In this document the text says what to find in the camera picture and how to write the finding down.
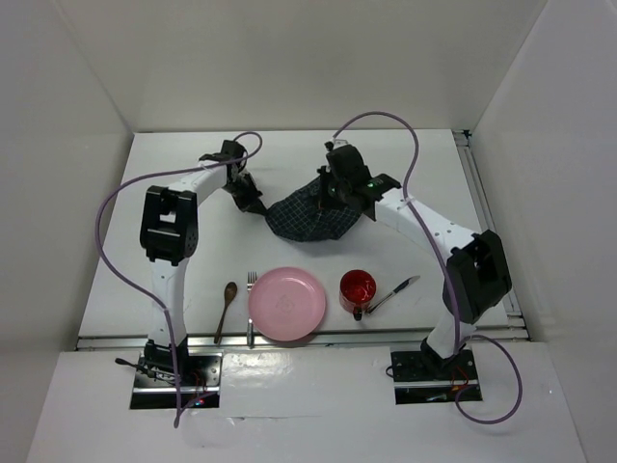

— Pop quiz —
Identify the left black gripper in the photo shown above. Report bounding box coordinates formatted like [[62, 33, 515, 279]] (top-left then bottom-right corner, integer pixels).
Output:
[[223, 172, 267, 215]]

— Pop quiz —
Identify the dark checked cloth napkin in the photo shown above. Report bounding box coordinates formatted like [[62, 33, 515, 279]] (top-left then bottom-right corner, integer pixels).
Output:
[[265, 177, 361, 242]]

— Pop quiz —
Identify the red mug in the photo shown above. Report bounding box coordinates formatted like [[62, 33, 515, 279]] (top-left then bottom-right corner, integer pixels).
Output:
[[338, 269, 377, 321]]

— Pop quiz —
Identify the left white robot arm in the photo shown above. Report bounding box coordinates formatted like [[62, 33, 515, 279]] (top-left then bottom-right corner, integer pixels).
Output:
[[140, 138, 266, 385]]

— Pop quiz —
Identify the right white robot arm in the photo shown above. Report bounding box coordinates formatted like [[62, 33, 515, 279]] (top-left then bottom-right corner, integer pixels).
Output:
[[318, 140, 512, 378]]

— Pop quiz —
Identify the silver fork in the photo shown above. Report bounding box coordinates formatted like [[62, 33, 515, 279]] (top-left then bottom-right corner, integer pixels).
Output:
[[246, 271, 259, 349]]

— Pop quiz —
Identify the brown wooden spoon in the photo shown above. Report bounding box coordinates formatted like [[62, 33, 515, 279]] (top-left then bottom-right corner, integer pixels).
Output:
[[213, 282, 238, 345]]

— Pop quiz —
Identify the pink plastic plate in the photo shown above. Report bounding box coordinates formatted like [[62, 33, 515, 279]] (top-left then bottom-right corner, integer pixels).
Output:
[[248, 267, 327, 341]]

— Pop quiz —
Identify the silver table knife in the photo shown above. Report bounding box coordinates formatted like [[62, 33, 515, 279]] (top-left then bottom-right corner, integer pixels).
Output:
[[365, 275, 420, 314]]

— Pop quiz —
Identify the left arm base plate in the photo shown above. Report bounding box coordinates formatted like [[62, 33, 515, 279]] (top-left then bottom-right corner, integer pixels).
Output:
[[114, 350, 225, 410]]

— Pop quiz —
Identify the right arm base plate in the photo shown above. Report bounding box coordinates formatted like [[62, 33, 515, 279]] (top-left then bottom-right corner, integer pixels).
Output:
[[386, 349, 483, 405]]

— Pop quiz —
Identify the aluminium rail front edge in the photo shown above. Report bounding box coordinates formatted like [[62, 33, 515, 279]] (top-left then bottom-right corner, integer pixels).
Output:
[[75, 318, 530, 351]]

